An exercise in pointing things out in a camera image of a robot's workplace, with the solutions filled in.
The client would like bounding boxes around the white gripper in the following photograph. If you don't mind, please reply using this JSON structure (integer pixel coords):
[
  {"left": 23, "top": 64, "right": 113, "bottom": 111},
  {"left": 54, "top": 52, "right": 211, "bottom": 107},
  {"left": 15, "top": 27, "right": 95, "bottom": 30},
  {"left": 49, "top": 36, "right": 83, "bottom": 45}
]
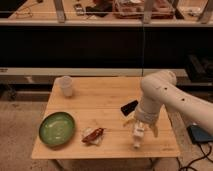
[{"left": 123, "top": 107, "right": 159, "bottom": 137}]

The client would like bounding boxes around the clear plastic bottle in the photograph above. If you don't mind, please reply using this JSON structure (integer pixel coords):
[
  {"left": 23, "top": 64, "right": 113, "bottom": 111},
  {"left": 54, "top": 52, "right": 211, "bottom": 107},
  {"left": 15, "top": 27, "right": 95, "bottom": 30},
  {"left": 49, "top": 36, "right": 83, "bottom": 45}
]
[{"left": 133, "top": 121, "right": 145, "bottom": 149}]

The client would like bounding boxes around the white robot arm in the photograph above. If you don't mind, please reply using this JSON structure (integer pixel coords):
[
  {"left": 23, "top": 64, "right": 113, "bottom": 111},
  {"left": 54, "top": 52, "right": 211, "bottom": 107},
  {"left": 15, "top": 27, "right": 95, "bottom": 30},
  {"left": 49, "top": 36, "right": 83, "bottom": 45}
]
[{"left": 134, "top": 70, "right": 213, "bottom": 135}]

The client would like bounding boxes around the black smartphone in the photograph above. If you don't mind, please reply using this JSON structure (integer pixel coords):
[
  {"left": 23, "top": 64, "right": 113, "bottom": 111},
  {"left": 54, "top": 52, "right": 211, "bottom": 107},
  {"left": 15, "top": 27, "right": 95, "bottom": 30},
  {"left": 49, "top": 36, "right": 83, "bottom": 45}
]
[{"left": 121, "top": 100, "right": 138, "bottom": 116}]

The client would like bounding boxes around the red snack wrapper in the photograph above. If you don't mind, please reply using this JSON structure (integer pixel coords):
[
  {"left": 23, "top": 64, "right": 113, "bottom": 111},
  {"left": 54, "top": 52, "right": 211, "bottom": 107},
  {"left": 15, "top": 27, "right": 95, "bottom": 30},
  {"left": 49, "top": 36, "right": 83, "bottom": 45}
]
[{"left": 82, "top": 128, "right": 104, "bottom": 145}]

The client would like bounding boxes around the black box on floor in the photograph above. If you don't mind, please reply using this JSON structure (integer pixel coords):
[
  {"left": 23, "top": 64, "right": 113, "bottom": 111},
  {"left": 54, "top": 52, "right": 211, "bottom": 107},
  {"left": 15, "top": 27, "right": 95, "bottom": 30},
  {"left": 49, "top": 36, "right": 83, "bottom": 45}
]
[{"left": 187, "top": 125, "right": 213, "bottom": 144}]

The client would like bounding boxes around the wooden table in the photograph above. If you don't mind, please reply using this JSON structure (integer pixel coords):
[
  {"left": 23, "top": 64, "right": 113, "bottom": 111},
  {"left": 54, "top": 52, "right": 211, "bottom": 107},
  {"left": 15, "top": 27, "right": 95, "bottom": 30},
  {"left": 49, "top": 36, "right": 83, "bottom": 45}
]
[{"left": 31, "top": 76, "right": 181, "bottom": 171}]

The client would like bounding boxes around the dark equipment at right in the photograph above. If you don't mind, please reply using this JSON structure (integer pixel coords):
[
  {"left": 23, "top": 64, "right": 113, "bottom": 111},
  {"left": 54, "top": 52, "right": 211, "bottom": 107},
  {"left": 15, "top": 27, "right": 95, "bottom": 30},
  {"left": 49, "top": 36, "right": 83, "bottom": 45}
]
[{"left": 185, "top": 54, "right": 213, "bottom": 82}]

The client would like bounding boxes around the green round plate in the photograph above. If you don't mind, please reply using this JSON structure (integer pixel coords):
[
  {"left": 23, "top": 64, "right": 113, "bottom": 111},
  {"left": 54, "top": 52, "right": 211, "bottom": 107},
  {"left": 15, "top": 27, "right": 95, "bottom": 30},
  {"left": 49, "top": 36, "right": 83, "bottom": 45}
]
[{"left": 39, "top": 112, "right": 75, "bottom": 147}]

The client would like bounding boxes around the translucent plastic cup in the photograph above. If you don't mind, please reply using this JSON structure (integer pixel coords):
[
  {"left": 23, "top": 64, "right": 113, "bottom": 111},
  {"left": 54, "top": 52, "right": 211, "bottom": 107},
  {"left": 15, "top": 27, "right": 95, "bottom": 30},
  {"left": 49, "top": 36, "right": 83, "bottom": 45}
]
[{"left": 59, "top": 76, "right": 73, "bottom": 97}]

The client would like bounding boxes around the tray with clutter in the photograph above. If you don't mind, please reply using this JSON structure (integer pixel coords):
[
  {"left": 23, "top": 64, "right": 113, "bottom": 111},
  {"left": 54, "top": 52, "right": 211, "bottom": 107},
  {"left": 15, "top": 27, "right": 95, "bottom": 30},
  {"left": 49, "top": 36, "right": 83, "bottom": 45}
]
[{"left": 113, "top": 0, "right": 175, "bottom": 19}]

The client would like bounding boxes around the black device on shelf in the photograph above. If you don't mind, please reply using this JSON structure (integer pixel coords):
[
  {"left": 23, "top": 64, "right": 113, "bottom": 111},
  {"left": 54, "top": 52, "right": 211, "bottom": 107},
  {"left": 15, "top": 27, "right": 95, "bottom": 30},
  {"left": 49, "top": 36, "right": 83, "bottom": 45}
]
[{"left": 73, "top": 3, "right": 85, "bottom": 16}]

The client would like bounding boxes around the black floor cable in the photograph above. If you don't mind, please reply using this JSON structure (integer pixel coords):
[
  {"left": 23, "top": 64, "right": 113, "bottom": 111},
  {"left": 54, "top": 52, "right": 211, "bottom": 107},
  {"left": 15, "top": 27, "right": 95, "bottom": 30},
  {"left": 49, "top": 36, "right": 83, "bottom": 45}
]
[{"left": 175, "top": 142, "right": 213, "bottom": 171}]

